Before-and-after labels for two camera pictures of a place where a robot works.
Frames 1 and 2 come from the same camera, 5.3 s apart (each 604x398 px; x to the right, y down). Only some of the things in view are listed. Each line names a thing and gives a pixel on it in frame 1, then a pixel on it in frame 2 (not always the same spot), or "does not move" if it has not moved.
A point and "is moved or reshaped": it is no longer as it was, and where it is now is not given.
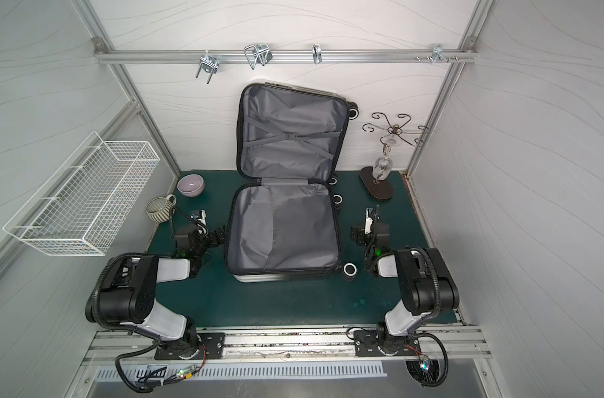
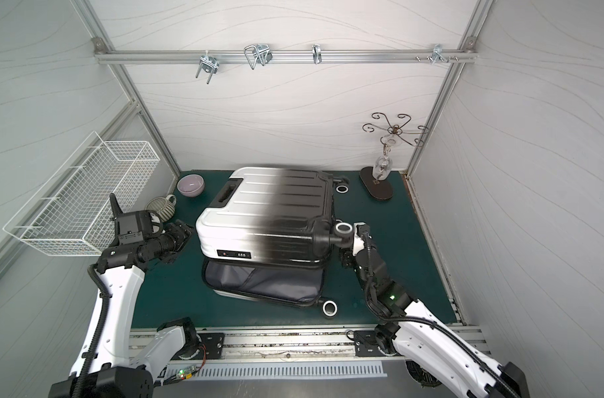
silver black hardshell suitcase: [283, 215] is moved or reshaped
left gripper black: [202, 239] → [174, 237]
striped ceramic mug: [158, 208] does not move
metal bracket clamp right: [437, 53] does not move
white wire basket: [82, 206] does not move
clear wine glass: [382, 167] does not move
